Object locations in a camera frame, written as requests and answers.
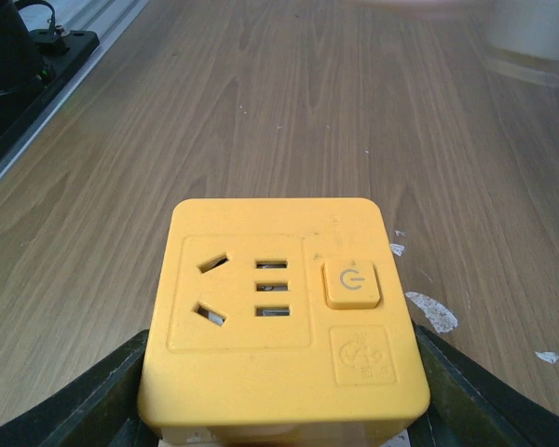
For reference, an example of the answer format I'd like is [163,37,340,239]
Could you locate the aluminium frame rail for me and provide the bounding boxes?
[0,1,146,180]

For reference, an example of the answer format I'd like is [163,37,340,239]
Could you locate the yellow cube socket adapter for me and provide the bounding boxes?
[138,197,430,443]

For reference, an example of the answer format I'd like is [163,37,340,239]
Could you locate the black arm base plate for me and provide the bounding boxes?
[0,0,100,162]

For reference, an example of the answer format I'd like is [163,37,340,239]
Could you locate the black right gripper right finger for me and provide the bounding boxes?
[408,324,559,446]

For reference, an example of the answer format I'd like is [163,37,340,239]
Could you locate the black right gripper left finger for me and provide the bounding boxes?
[0,330,159,446]

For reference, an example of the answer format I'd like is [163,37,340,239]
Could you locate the white paper scraps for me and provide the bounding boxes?
[404,291,559,365]

